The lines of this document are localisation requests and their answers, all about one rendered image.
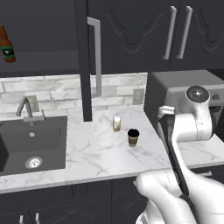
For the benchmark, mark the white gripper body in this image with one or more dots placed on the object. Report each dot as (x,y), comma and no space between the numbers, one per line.
(166,111)

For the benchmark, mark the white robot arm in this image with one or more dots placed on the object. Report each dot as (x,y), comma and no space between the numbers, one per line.
(192,125)

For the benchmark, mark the dark carved cabinet door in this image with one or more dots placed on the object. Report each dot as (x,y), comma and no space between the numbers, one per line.
(131,35)
(208,32)

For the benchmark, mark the open dark cabinet door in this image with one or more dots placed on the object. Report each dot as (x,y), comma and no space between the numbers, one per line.
(84,58)

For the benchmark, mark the grey microwave oven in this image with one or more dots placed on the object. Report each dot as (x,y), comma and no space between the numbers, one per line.
(172,84)

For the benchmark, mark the brown coffee cup black lid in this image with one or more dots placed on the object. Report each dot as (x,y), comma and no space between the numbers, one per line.
(133,138)

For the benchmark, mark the small glass with beige drink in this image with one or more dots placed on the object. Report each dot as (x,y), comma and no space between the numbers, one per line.
(117,124)

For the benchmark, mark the dark lower cupboard door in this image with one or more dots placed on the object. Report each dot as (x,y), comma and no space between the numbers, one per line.
(75,213)
(125,201)
(11,218)

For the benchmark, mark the dark grey sink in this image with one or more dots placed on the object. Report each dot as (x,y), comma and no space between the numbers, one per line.
(32,145)

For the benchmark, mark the grey tap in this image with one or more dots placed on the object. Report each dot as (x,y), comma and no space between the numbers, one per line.
(27,112)

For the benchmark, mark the dark drawer front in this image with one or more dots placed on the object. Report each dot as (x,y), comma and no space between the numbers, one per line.
(52,194)

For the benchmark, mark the brown beer bottle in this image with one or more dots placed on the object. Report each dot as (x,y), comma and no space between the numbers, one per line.
(7,48)

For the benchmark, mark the grey wall outlet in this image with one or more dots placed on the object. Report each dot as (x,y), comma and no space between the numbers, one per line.
(33,103)
(138,96)

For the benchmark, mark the open dark wall cabinet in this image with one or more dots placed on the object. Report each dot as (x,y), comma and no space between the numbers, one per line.
(43,35)

